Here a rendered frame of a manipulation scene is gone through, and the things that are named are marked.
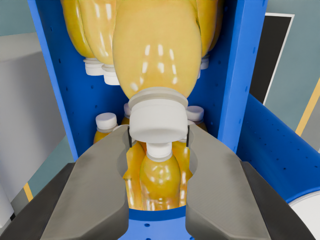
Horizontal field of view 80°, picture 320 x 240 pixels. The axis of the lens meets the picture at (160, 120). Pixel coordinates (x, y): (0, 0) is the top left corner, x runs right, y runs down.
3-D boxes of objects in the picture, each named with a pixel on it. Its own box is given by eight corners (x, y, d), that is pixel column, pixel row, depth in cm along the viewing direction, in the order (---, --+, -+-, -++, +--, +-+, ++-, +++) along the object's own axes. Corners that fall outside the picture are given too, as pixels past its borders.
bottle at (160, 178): (140, 240, 36) (132, 162, 27) (146, 207, 42) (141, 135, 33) (178, 244, 35) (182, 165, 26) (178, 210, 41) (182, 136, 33)
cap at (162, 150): (145, 156, 28) (144, 146, 28) (148, 142, 32) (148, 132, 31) (171, 158, 28) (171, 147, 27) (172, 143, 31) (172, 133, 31)
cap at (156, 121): (146, 126, 16) (146, 147, 15) (118, 107, 12) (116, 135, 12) (193, 117, 14) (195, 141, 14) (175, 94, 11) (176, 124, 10)
